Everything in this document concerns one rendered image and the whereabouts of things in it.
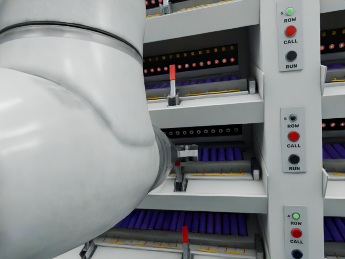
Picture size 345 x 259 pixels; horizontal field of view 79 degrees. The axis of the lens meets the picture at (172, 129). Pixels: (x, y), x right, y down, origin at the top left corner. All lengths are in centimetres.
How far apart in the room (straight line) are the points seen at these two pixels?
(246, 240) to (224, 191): 16
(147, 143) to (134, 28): 8
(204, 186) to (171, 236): 18
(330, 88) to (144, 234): 54
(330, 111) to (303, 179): 13
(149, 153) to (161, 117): 30
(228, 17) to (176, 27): 10
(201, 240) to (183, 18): 51
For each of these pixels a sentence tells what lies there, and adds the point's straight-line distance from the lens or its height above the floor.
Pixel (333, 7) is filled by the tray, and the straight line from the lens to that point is 51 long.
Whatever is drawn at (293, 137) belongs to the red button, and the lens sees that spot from 45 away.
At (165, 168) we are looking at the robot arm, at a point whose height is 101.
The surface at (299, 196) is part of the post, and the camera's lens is 48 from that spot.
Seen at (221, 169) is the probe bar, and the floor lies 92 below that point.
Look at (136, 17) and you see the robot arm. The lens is 17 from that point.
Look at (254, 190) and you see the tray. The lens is 48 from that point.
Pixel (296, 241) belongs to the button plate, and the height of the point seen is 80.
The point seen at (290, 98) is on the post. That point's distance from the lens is 45.
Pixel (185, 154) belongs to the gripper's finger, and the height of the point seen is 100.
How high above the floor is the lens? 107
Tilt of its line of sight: 5 degrees down
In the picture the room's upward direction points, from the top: 5 degrees counter-clockwise
